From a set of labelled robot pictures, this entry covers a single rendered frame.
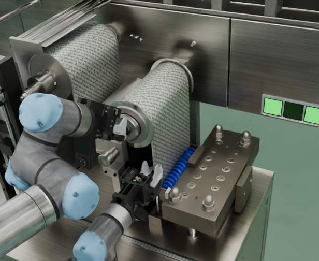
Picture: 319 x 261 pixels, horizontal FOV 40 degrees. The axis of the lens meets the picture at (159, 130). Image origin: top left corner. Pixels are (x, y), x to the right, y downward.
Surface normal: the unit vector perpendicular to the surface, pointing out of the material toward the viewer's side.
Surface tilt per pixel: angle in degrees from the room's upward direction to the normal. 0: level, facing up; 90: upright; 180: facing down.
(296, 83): 90
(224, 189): 0
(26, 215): 47
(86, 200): 90
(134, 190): 90
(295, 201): 0
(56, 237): 0
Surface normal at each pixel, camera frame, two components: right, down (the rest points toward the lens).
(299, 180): -0.06, -0.81
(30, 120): -0.40, -0.10
